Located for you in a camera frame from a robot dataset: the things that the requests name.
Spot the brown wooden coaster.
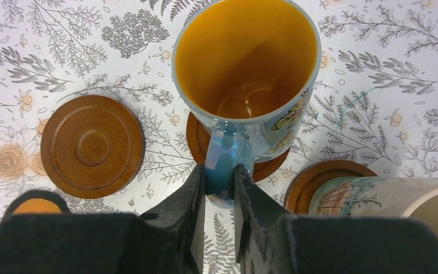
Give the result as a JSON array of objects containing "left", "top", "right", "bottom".
[
  {"left": 186, "top": 113, "right": 290, "bottom": 182},
  {"left": 40, "top": 95, "right": 145, "bottom": 199},
  {"left": 283, "top": 160, "right": 377, "bottom": 214}
]

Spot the yellow black-rimmed coaster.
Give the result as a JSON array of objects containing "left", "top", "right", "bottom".
[{"left": 4, "top": 190, "right": 70, "bottom": 216}]

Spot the cream mug with handle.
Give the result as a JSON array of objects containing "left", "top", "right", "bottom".
[{"left": 308, "top": 176, "right": 438, "bottom": 237}]

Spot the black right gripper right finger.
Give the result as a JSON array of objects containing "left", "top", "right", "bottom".
[{"left": 234, "top": 165, "right": 438, "bottom": 273}]

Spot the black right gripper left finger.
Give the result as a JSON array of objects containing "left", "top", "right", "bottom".
[{"left": 0, "top": 165, "right": 205, "bottom": 273}]

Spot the brown wooden coaster top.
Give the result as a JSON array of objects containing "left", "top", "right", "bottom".
[{"left": 40, "top": 95, "right": 145, "bottom": 199}]

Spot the blue mug yellow inside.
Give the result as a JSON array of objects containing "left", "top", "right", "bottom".
[{"left": 172, "top": 1, "right": 321, "bottom": 209}]

